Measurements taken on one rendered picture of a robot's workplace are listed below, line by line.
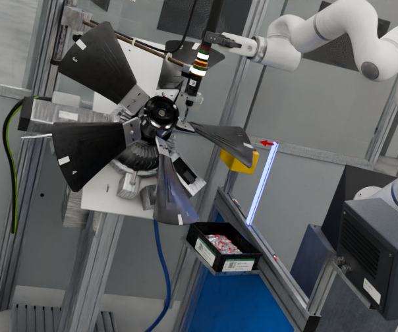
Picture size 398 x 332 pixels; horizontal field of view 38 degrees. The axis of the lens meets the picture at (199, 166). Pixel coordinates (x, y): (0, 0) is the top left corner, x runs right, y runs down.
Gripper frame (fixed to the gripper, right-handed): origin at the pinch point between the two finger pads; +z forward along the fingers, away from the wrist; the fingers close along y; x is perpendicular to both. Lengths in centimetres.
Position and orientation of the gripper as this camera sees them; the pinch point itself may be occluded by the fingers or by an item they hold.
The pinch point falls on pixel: (209, 35)
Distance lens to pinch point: 188.3
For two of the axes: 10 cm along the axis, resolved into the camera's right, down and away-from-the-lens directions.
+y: -2.6, -3.8, 8.9
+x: 2.8, -9.1, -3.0
